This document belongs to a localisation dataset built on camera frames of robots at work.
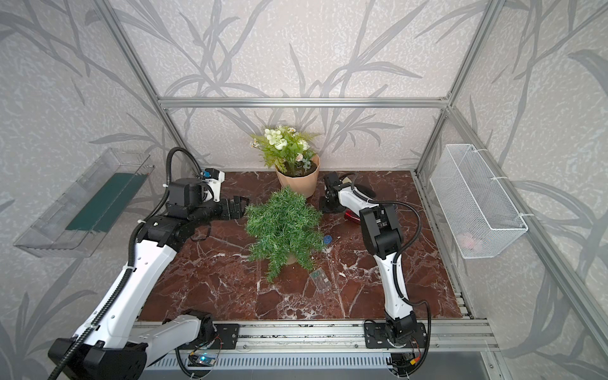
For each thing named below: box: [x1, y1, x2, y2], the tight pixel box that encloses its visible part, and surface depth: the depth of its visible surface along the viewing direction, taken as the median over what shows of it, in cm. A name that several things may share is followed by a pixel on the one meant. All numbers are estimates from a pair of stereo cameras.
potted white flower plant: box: [249, 125, 321, 199], surface depth 94 cm
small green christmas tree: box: [244, 186, 326, 283], surface depth 70 cm
